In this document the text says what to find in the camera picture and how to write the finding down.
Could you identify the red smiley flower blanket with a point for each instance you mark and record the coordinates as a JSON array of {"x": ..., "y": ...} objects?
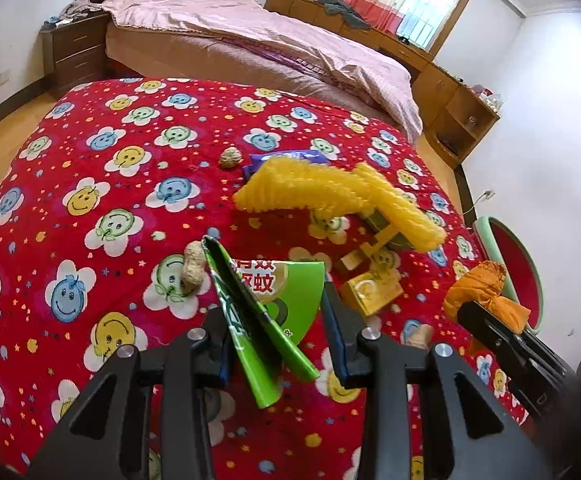
[{"x": 120, "y": 210}]

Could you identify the pink duvet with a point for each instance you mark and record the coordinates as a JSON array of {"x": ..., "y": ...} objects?
[{"x": 250, "y": 30}]

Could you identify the small toiletries cluster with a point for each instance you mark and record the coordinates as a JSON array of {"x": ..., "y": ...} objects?
[{"x": 487, "y": 97}]

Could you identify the small round nut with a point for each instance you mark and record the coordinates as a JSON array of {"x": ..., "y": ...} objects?
[{"x": 230, "y": 156}]

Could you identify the green packet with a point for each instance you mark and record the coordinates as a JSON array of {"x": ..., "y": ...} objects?
[{"x": 290, "y": 300}]

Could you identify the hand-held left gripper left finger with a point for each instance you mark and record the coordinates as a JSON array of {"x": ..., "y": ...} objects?
[{"x": 215, "y": 345}]

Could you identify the barred window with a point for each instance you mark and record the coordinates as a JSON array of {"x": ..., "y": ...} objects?
[{"x": 435, "y": 5}]

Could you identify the dark grey clothing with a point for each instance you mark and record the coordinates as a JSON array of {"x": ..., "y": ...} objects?
[{"x": 345, "y": 10}]

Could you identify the orange mesh net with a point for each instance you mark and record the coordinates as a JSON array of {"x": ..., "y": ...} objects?
[{"x": 480, "y": 285}]

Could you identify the purple wrapper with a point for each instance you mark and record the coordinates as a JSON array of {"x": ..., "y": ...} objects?
[{"x": 258, "y": 162}]

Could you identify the long wooden desk cabinet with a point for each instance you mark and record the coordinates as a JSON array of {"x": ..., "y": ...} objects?
[{"x": 435, "y": 90}]

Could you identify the dark wooden nightstand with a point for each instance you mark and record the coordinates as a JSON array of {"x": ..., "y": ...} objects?
[{"x": 75, "y": 52}]

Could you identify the large peanut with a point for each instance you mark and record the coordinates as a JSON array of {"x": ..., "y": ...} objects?
[{"x": 193, "y": 272}]

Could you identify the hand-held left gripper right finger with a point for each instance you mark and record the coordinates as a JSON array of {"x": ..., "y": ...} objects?
[{"x": 333, "y": 330}]

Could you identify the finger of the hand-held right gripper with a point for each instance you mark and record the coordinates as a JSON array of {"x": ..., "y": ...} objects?
[
  {"x": 550, "y": 355},
  {"x": 485, "y": 330}
]

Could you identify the small yellow box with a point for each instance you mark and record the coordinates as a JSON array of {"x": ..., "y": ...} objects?
[{"x": 375, "y": 295}]

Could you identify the small black device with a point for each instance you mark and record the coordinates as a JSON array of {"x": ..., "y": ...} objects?
[{"x": 404, "y": 39}]

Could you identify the yellow foam net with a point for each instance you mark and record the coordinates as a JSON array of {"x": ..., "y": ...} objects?
[{"x": 320, "y": 190}]

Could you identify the notched wooden piece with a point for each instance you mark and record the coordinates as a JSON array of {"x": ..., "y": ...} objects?
[
  {"x": 378, "y": 242},
  {"x": 350, "y": 262}
]

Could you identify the red bin with green rim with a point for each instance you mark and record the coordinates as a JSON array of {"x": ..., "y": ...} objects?
[{"x": 512, "y": 255}]

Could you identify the dark green wrapper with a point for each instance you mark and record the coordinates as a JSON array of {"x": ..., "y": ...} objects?
[{"x": 398, "y": 239}]

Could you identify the light cloth pile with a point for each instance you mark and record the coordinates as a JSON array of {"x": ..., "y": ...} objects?
[{"x": 80, "y": 7}]

